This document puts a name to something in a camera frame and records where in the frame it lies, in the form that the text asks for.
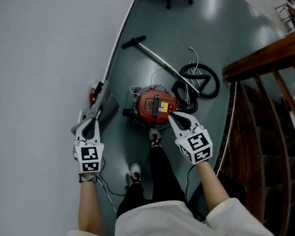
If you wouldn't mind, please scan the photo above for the red fire extinguisher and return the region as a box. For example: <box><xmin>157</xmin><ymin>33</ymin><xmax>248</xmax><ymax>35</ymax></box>
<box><xmin>88</xmin><ymin>80</ymin><xmax>105</xmax><ymax>104</ymax></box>

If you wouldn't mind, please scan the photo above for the thin white cable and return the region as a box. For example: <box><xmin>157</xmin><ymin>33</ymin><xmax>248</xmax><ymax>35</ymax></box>
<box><xmin>127</xmin><ymin>40</ymin><xmax>207</xmax><ymax>108</ymax></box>

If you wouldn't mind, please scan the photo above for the person's left forearm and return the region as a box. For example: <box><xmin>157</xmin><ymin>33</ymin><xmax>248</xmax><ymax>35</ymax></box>
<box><xmin>75</xmin><ymin>180</ymin><xmax>113</xmax><ymax>236</ymax></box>

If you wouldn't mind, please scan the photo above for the person's leg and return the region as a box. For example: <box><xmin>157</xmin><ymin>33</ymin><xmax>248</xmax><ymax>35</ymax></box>
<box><xmin>144</xmin><ymin>145</ymin><xmax>195</xmax><ymax>207</ymax></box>
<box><xmin>116</xmin><ymin>181</ymin><xmax>147</xmax><ymax>220</ymax></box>

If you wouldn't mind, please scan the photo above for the wooden stair railing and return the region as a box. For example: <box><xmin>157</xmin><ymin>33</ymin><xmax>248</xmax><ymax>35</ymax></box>
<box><xmin>204</xmin><ymin>15</ymin><xmax>295</xmax><ymax>236</ymax></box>

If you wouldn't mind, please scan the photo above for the person's right leg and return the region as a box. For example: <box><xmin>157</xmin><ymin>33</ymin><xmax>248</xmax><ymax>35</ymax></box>
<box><xmin>144</xmin><ymin>145</ymin><xmax>195</xmax><ymax>207</ymax></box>

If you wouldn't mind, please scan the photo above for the person's white shirt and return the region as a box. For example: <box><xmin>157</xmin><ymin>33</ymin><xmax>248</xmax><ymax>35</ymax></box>
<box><xmin>65</xmin><ymin>180</ymin><xmax>290</xmax><ymax>236</ymax></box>

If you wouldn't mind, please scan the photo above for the metal vacuum wand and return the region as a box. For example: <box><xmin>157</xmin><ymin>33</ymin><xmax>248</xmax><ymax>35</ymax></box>
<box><xmin>117</xmin><ymin>33</ymin><xmax>206</xmax><ymax>94</ymax></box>

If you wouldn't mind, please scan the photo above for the red drum vacuum cleaner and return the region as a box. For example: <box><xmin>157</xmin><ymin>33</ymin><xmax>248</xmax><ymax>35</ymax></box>
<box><xmin>120</xmin><ymin>80</ymin><xmax>183</xmax><ymax>132</ymax></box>

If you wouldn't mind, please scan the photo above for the person's left leg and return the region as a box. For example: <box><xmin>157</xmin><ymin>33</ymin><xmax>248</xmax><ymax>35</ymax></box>
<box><xmin>116</xmin><ymin>181</ymin><xmax>147</xmax><ymax>220</ymax></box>

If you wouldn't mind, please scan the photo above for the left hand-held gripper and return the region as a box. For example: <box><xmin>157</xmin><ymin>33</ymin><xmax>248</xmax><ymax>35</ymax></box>
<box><xmin>70</xmin><ymin>117</ymin><xmax>108</xmax><ymax>176</ymax></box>

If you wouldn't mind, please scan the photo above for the white left sneaker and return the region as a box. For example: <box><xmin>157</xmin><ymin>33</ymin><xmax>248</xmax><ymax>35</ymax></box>
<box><xmin>128</xmin><ymin>162</ymin><xmax>144</xmax><ymax>186</ymax></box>

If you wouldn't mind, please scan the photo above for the person's right forearm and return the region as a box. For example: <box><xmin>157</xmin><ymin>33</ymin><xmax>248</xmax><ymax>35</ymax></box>
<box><xmin>191</xmin><ymin>159</ymin><xmax>236</xmax><ymax>221</ymax></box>

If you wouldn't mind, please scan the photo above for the black vacuum hose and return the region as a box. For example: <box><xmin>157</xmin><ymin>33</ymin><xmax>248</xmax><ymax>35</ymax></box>
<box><xmin>170</xmin><ymin>61</ymin><xmax>223</xmax><ymax>117</ymax></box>

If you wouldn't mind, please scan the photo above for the white sneaker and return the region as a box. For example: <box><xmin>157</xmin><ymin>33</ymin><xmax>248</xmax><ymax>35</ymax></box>
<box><xmin>128</xmin><ymin>162</ymin><xmax>144</xmax><ymax>186</ymax></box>
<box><xmin>146</xmin><ymin>128</ymin><xmax>164</xmax><ymax>151</ymax></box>

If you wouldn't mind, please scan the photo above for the black box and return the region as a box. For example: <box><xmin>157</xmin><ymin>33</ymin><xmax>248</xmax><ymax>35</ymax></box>
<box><xmin>186</xmin><ymin>168</ymin><xmax>249</xmax><ymax>226</ymax></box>

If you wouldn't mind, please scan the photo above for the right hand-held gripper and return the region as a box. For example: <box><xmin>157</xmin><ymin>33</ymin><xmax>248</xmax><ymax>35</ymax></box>
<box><xmin>164</xmin><ymin>110</ymin><xmax>217</xmax><ymax>167</ymax></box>

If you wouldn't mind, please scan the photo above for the striped wristband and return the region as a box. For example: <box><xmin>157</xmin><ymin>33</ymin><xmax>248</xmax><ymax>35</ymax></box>
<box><xmin>77</xmin><ymin>172</ymin><xmax>99</xmax><ymax>185</ymax></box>

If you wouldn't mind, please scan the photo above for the white right sneaker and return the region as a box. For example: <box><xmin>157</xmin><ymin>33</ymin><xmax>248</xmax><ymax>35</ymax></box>
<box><xmin>146</xmin><ymin>128</ymin><xmax>164</xmax><ymax>151</ymax></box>

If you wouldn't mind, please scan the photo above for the black floor cable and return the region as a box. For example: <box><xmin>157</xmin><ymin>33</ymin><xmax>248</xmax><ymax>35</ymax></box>
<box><xmin>93</xmin><ymin>156</ymin><xmax>131</xmax><ymax>216</ymax></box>

